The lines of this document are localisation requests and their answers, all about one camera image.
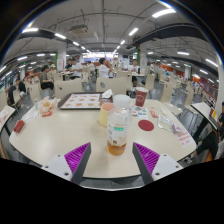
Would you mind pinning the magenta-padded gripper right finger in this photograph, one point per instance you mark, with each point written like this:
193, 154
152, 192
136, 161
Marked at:
148, 160

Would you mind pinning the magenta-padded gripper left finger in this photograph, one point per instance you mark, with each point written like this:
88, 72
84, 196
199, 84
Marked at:
75, 160

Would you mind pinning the clear bottle with white cap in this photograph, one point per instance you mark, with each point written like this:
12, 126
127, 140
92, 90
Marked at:
118, 133

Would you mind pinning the flat round red coaster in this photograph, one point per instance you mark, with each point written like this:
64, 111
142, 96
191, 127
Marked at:
146, 125

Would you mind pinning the white sticker with red print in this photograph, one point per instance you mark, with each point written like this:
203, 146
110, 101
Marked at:
185, 138

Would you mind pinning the small red sauce packet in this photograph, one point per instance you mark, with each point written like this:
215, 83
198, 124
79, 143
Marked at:
153, 113

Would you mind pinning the colourful printed leaflet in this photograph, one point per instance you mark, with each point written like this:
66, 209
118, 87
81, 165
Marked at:
140, 113

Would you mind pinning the white tissue packet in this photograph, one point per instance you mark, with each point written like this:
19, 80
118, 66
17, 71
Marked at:
165, 111

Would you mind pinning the yellow mug with pink inside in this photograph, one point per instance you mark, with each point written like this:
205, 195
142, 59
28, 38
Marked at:
104, 115

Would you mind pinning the dark food tray with liner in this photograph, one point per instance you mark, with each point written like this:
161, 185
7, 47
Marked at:
80, 101

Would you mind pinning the crumpled food wrapper bag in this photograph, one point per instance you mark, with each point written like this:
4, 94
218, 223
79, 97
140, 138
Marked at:
47, 106

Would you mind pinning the white paper sheet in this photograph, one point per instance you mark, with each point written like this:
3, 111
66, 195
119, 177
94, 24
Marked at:
30, 115

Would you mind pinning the red paper cup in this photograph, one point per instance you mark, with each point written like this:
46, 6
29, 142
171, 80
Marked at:
141, 96

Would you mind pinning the small red pack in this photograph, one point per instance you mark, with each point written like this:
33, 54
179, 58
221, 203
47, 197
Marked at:
19, 126

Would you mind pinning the person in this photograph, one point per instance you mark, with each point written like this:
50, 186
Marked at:
134, 69
211, 140
45, 80
104, 70
77, 69
12, 94

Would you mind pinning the group of cream chairs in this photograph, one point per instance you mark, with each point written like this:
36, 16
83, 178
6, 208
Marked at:
166, 91

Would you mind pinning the crumpled white napkin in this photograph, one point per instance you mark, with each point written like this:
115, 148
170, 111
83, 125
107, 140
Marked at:
107, 94

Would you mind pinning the neighbouring table with dark edge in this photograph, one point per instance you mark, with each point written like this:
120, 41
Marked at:
204, 110

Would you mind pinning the cream chair with round hole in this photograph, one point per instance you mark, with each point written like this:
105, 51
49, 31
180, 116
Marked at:
113, 86

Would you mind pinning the neighbouring table with papers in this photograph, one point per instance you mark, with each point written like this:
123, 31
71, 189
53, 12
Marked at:
5, 115

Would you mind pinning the ceiling air unit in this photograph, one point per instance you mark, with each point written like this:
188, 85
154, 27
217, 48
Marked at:
79, 29

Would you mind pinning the group of ceiling lights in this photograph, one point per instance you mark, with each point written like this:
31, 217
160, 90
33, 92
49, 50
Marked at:
163, 13

